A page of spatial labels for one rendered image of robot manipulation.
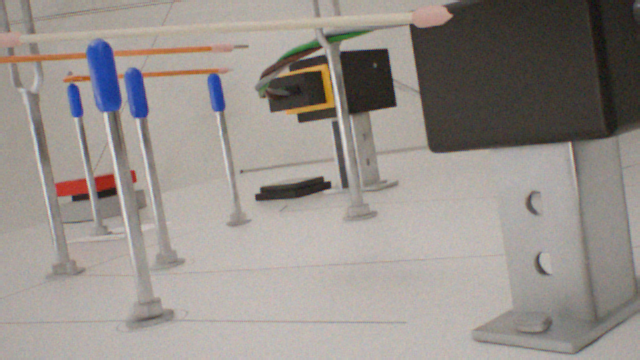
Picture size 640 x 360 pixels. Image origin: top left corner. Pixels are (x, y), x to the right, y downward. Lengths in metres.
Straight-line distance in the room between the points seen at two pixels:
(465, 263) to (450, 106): 0.09
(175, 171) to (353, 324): 2.18
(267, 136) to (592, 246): 2.05
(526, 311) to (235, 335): 0.08
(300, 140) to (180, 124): 0.51
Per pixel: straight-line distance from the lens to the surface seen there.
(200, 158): 2.32
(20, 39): 0.26
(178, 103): 2.54
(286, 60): 0.37
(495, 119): 0.16
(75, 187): 0.63
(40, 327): 0.26
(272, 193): 0.52
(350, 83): 0.46
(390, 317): 0.19
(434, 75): 0.16
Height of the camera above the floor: 1.48
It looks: 48 degrees down
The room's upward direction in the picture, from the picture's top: 46 degrees counter-clockwise
